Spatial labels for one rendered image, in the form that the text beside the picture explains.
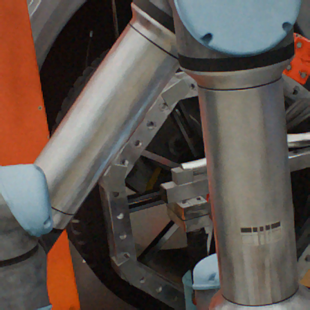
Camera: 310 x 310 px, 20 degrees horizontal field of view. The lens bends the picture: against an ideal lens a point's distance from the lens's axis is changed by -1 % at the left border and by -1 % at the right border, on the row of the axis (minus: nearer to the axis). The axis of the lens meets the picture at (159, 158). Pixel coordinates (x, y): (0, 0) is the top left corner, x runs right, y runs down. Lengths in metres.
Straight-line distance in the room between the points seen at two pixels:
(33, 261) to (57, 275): 0.66
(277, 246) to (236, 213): 0.06
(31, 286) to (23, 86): 0.60
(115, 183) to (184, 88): 0.23
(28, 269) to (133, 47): 0.27
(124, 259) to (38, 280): 0.87
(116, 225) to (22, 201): 0.89
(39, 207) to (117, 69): 0.19
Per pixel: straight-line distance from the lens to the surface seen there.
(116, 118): 0.96
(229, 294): 0.93
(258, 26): 0.79
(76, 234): 1.82
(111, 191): 1.71
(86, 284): 3.46
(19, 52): 1.43
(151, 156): 1.83
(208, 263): 1.09
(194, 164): 1.55
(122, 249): 1.76
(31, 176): 0.86
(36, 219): 0.86
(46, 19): 1.97
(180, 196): 1.55
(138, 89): 0.95
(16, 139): 1.46
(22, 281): 0.89
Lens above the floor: 1.52
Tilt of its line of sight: 19 degrees down
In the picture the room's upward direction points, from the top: 8 degrees counter-clockwise
